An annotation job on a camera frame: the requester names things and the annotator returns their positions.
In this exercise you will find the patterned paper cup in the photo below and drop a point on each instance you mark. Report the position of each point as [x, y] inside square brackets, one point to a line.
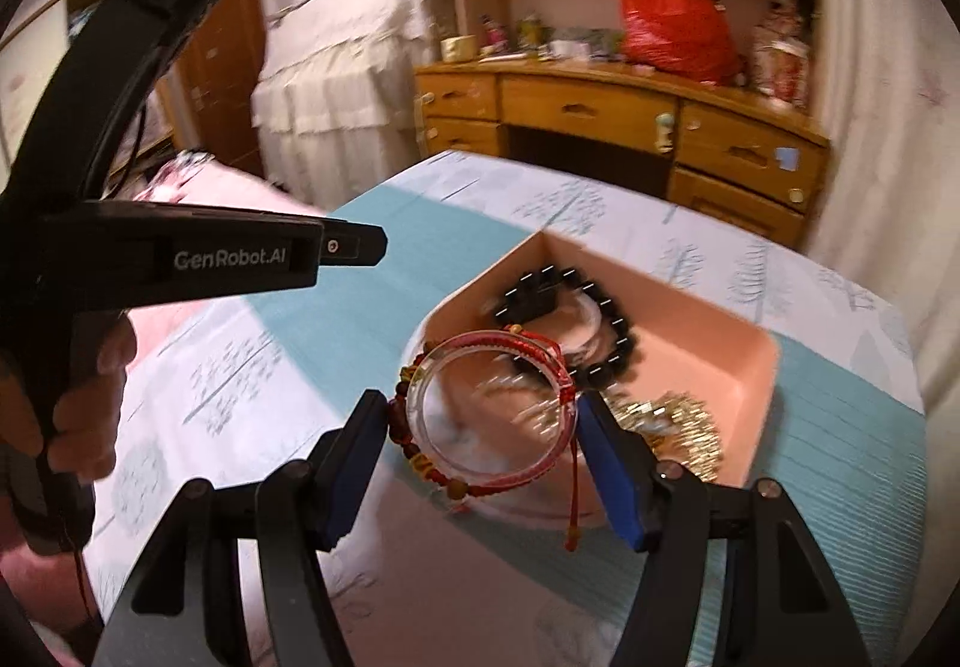
[784, 67]

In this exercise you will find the white cloth covered furniture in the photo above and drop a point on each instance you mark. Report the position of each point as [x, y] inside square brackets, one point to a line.
[337, 82]

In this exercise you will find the red plastic bag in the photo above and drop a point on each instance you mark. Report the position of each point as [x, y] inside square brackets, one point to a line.
[675, 21]

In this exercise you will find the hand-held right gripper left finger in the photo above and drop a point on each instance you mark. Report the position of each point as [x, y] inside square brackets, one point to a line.
[352, 479]

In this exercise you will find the wooden desk with drawers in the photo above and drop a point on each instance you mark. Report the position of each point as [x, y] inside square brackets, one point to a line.
[585, 100]

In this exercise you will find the brown wooden wardrobe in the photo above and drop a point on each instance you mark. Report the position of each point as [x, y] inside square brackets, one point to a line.
[225, 74]

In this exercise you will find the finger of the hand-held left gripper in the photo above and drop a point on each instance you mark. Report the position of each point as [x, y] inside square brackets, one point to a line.
[352, 243]

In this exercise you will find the gold hair comb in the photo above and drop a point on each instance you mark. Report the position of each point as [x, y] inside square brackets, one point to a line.
[682, 434]

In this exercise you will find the person's left hand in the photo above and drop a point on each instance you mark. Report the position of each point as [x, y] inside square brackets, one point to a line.
[90, 412]

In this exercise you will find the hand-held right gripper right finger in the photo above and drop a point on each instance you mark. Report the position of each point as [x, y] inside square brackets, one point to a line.
[609, 479]

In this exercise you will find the white floral curtain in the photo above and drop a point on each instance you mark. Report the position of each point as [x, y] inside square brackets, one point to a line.
[885, 112]

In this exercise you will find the pink blanket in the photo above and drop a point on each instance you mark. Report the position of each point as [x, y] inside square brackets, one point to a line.
[225, 187]

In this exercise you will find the pink plastic tray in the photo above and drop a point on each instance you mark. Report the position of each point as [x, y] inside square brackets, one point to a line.
[697, 367]

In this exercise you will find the clear bangle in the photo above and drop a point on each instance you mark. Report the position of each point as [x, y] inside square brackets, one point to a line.
[424, 412]

